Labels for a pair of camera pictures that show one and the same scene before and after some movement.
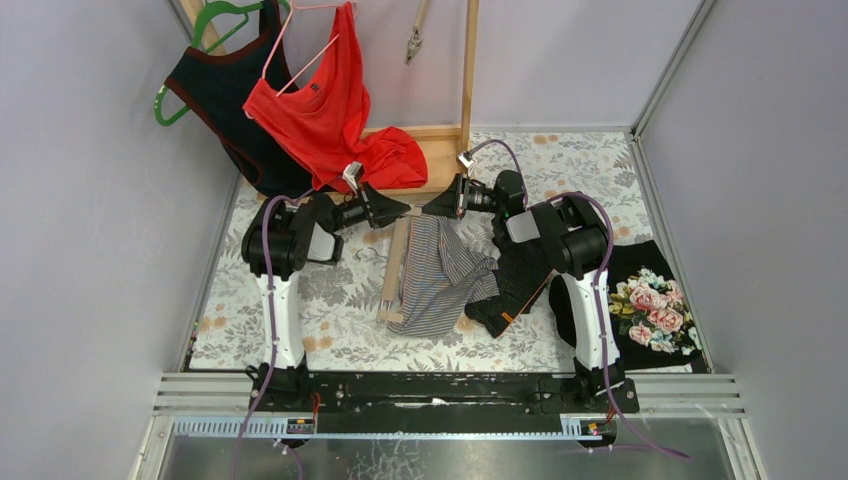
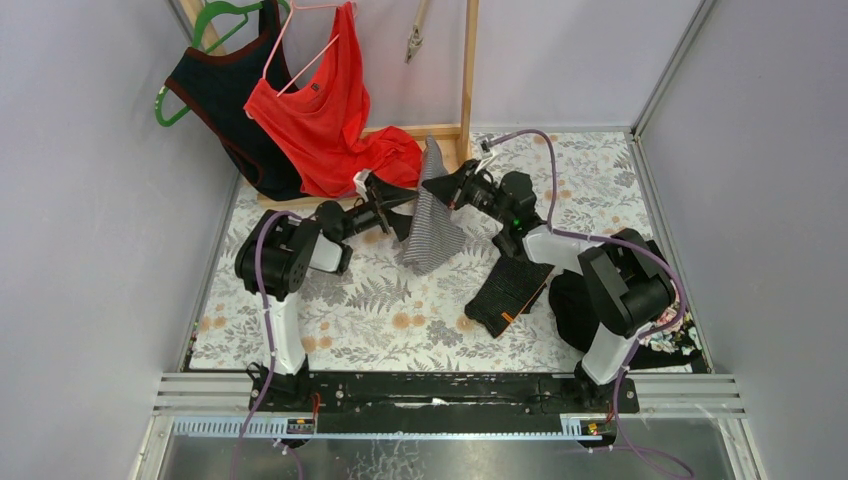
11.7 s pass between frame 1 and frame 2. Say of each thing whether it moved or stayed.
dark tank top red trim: stayed
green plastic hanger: stayed
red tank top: stayed
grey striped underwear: moved
